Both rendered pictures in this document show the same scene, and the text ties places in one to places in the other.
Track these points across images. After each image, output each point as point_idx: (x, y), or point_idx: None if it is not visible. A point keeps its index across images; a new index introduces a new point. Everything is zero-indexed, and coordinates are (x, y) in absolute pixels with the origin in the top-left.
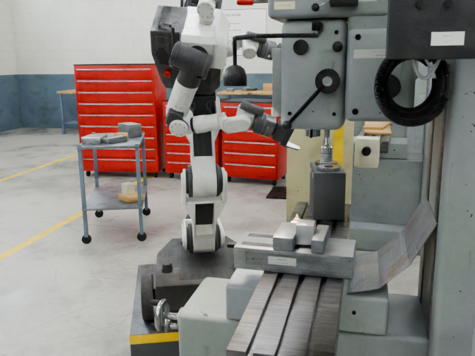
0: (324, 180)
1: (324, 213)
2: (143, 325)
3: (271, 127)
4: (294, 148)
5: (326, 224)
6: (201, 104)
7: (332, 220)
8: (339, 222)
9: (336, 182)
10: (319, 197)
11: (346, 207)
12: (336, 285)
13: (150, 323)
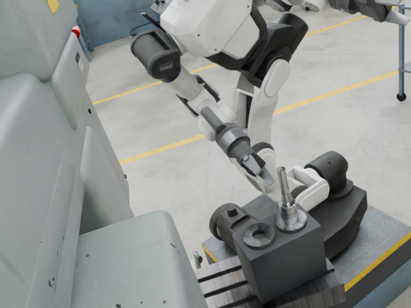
0: (238, 249)
1: (249, 281)
2: (218, 240)
3: (224, 150)
4: (265, 181)
5: (232, 296)
6: (246, 75)
7: (255, 294)
8: (251, 304)
9: (246, 262)
10: (241, 261)
11: (323, 284)
12: None
13: (222, 242)
